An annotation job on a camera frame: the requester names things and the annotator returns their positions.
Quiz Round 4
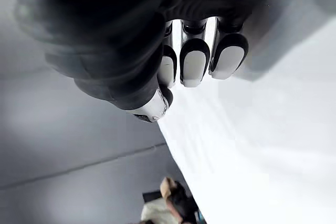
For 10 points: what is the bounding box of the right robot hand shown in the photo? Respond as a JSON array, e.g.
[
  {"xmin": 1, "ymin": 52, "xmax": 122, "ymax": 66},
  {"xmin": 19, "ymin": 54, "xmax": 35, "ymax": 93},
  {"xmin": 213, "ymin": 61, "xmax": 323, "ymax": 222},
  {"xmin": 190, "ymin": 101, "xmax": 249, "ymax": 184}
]
[{"xmin": 10, "ymin": 0, "xmax": 266, "ymax": 124}]

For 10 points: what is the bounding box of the cream cloth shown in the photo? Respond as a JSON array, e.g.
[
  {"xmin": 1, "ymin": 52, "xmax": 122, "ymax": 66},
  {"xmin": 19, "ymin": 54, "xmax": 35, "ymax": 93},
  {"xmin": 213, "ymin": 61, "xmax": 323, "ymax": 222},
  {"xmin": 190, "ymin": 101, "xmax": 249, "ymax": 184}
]
[{"xmin": 141, "ymin": 197, "xmax": 182, "ymax": 224}]

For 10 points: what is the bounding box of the white bed sheet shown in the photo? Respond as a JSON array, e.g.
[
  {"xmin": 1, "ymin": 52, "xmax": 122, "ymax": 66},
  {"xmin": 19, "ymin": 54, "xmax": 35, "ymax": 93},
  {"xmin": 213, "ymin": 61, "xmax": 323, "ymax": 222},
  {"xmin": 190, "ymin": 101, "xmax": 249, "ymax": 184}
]
[{"xmin": 156, "ymin": 17, "xmax": 336, "ymax": 224}]

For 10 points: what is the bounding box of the beige plush toy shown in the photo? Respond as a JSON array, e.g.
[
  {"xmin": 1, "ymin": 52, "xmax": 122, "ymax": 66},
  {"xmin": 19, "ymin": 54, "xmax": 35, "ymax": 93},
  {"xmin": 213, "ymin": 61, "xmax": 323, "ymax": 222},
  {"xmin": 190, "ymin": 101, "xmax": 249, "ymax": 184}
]
[{"xmin": 160, "ymin": 176, "xmax": 182, "ymax": 210}]

